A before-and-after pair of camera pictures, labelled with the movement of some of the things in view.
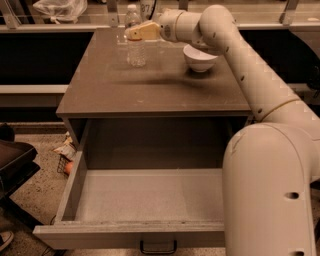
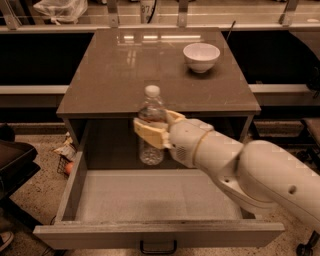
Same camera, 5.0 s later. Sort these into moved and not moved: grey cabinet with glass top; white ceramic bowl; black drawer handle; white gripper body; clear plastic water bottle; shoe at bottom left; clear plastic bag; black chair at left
Moved: white gripper body; clear plastic water bottle
Not moved: shoe at bottom left; clear plastic bag; grey cabinet with glass top; black chair at left; white ceramic bowl; black drawer handle
